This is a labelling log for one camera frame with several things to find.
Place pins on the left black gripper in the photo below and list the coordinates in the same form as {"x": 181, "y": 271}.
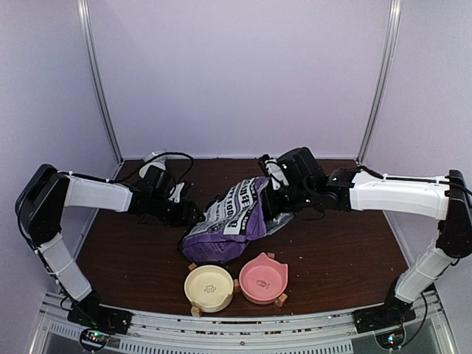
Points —
{"x": 185, "y": 216}

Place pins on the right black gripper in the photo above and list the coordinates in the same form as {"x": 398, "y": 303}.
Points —
{"x": 271, "y": 208}

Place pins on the purple puppy food bag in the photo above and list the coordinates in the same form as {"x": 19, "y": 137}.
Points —
{"x": 230, "y": 223}

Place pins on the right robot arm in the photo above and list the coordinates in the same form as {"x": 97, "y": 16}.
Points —
{"x": 297, "y": 181}

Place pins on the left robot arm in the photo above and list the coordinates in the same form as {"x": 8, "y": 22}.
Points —
{"x": 39, "y": 210}

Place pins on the cream pet bowl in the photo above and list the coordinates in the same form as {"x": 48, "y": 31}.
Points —
{"x": 209, "y": 288}

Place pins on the pink cat-ear pet bowl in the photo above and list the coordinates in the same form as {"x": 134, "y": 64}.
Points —
{"x": 263, "y": 279}

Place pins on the dark blue white bowl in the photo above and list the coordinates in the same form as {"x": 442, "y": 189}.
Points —
{"x": 145, "y": 169}

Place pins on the grey bowl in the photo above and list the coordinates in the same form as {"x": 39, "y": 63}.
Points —
{"x": 157, "y": 156}

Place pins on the wooden block front right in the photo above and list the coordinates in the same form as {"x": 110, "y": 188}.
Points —
{"x": 280, "y": 301}

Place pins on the wooden block front left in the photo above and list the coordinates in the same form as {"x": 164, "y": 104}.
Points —
{"x": 196, "y": 311}

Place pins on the left circuit board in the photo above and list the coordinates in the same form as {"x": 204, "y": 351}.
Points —
{"x": 93, "y": 340}

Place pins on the circuit board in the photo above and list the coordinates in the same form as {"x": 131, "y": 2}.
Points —
{"x": 93, "y": 340}
{"x": 391, "y": 340}

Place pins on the right circuit board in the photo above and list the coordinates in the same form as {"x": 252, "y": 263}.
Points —
{"x": 391, "y": 340}

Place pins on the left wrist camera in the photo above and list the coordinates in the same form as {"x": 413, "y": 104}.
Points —
{"x": 178, "y": 192}

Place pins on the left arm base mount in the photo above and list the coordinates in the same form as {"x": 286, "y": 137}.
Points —
{"x": 89, "y": 312}

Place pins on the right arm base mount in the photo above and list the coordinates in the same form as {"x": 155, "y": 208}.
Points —
{"x": 393, "y": 312}

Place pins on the right aluminium frame post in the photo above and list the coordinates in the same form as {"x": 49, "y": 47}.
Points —
{"x": 389, "y": 47}

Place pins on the aluminium frame post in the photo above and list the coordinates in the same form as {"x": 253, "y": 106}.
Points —
{"x": 99, "y": 91}
{"x": 389, "y": 47}

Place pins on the front aluminium rail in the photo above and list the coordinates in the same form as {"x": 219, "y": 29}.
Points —
{"x": 328, "y": 332}

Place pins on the left aluminium frame post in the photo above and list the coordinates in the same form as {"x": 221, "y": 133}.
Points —
{"x": 99, "y": 91}

